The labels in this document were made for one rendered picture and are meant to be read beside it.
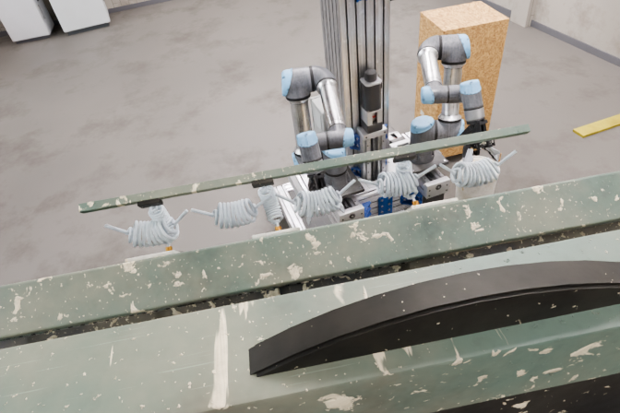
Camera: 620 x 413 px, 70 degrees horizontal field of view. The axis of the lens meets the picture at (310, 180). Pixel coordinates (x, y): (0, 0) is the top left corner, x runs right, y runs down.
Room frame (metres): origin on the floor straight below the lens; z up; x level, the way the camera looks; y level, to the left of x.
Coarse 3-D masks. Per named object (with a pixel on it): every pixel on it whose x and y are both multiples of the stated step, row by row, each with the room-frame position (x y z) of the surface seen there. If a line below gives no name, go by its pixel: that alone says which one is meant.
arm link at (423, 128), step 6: (414, 120) 1.92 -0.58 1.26; (420, 120) 1.91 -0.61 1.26; (426, 120) 1.89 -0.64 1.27; (432, 120) 1.88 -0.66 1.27; (414, 126) 1.87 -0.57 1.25; (420, 126) 1.85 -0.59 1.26; (426, 126) 1.84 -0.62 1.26; (432, 126) 1.86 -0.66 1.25; (414, 132) 1.86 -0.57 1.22; (420, 132) 1.84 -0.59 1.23; (426, 132) 1.84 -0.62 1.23; (432, 132) 1.84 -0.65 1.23; (414, 138) 1.86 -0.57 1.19; (420, 138) 1.84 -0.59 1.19; (426, 138) 1.84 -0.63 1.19; (432, 138) 1.83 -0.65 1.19
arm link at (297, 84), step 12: (288, 72) 1.81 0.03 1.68; (300, 72) 1.80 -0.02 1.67; (312, 72) 1.79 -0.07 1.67; (288, 84) 1.77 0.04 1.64; (300, 84) 1.77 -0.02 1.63; (312, 84) 1.77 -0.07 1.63; (288, 96) 1.78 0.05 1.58; (300, 96) 1.76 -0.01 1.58; (300, 108) 1.77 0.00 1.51; (300, 120) 1.76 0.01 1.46; (300, 132) 1.75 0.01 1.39; (300, 156) 1.73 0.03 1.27
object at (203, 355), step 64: (512, 256) 0.27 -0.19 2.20; (576, 256) 0.26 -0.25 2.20; (192, 320) 0.25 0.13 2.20; (256, 320) 0.24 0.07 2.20; (576, 320) 0.20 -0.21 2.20; (0, 384) 0.21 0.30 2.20; (64, 384) 0.20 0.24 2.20; (128, 384) 0.19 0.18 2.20; (192, 384) 0.19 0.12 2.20; (256, 384) 0.18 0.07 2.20; (320, 384) 0.17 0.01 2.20; (384, 384) 0.17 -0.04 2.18; (448, 384) 0.18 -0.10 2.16; (512, 384) 0.18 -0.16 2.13
